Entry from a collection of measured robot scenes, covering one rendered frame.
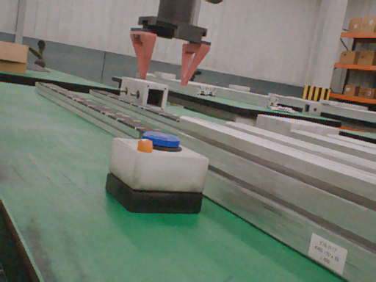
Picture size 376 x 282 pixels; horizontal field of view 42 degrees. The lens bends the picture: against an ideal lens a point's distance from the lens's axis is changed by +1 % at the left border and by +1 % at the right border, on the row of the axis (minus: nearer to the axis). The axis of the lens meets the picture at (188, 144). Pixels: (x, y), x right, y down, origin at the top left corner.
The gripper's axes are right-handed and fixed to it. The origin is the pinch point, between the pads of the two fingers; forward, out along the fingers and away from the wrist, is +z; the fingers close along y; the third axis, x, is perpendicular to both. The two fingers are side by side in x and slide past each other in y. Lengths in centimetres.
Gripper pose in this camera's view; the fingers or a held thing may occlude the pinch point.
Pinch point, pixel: (164, 77)
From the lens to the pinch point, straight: 83.9
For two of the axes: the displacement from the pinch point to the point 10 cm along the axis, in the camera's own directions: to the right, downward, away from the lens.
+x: -4.7, -2.0, 8.6
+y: 8.6, 0.8, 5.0
